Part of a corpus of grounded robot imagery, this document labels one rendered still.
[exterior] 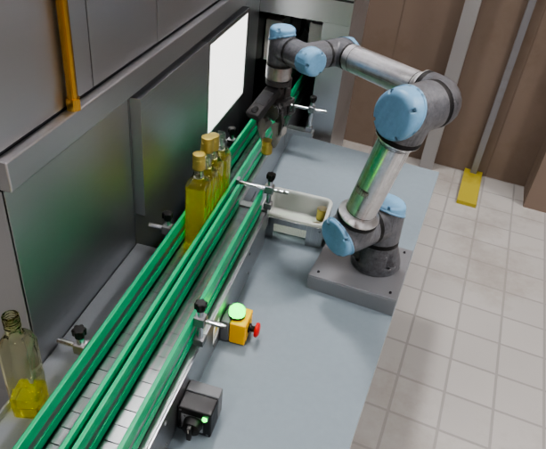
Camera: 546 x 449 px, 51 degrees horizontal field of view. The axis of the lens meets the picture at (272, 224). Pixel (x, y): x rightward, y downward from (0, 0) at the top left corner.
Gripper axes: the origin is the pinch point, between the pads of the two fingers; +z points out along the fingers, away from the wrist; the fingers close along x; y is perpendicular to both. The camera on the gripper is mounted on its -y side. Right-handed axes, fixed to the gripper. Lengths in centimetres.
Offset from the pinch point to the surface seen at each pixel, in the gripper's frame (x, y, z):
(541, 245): -69, 187, 107
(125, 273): 2, -57, 19
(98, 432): -33, -93, 16
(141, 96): 7, -43, -25
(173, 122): 13.9, -26.6, -10.4
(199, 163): -3.0, -33.8, -7.1
